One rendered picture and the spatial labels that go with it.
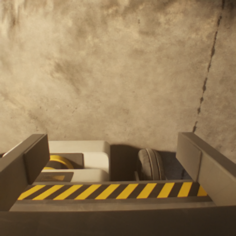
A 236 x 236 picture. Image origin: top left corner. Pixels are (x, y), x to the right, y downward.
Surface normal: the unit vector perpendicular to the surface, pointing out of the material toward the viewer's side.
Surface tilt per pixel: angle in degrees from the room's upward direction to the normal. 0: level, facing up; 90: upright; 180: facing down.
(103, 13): 0
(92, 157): 0
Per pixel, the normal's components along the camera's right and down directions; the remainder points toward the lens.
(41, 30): 0.03, 0.25
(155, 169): 0.02, -0.62
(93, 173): 0.00, -0.97
